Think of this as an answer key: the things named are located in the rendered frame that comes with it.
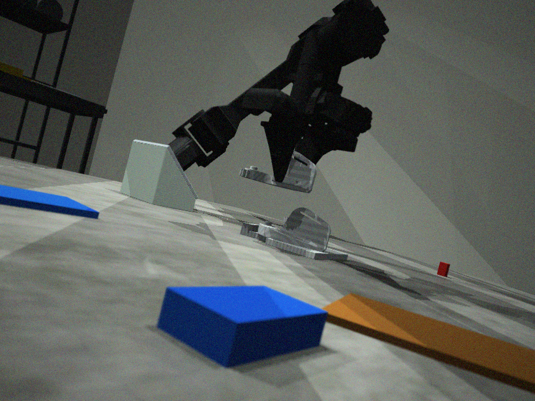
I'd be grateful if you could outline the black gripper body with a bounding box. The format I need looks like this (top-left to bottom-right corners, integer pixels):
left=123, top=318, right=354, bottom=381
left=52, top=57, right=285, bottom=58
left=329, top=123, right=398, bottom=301
left=241, top=64, right=358, bottom=152

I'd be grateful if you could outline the small red block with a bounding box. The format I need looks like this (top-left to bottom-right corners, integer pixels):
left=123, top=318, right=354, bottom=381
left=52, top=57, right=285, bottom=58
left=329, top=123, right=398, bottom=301
left=437, top=262, right=450, bottom=277

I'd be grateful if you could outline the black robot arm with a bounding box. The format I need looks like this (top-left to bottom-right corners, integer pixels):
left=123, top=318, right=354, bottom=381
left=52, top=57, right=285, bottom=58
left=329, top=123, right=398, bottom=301
left=168, top=0, right=389, bottom=171

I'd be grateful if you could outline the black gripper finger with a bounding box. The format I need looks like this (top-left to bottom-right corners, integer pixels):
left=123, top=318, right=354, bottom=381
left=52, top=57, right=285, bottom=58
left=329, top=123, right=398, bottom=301
left=295, top=139, right=339, bottom=165
left=261, top=121, right=308, bottom=183

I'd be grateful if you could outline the orange flat bar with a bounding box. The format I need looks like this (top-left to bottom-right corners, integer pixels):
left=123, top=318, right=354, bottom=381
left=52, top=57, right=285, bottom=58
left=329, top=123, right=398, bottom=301
left=321, top=293, right=535, bottom=394

